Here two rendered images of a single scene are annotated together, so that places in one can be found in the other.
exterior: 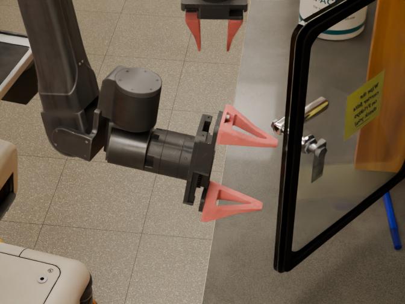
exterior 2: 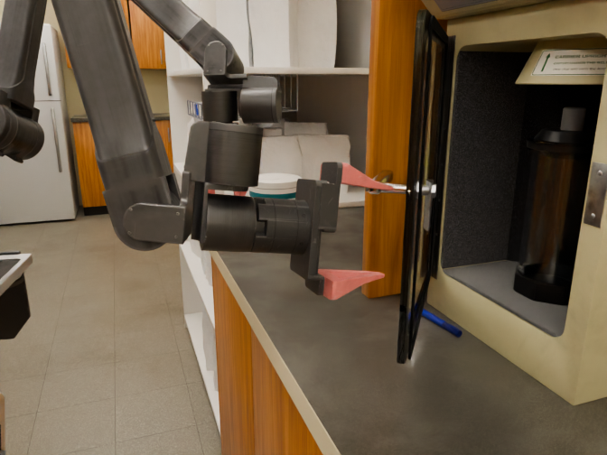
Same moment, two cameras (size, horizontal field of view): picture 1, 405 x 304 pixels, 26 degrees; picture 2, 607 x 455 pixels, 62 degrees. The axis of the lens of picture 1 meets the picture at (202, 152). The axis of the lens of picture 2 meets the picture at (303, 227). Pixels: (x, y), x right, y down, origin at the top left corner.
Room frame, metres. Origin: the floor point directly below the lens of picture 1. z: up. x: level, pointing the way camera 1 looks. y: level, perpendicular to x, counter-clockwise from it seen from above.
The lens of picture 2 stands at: (0.38, 0.25, 1.32)
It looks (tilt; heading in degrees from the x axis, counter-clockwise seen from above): 16 degrees down; 333
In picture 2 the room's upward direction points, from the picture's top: straight up
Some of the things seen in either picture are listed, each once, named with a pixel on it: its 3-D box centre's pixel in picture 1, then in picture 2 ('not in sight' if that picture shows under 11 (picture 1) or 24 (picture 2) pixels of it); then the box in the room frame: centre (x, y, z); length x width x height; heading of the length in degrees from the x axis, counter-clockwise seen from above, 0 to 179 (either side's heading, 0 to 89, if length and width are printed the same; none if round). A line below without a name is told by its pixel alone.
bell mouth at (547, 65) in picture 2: not in sight; (590, 62); (0.83, -0.41, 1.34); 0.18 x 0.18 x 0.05
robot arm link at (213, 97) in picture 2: not in sight; (223, 106); (1.19, -0.02, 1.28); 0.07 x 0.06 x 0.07; 56
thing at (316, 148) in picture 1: (315, 160); (425, 205); (0.82, -0.14, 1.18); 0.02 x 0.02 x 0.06; 44
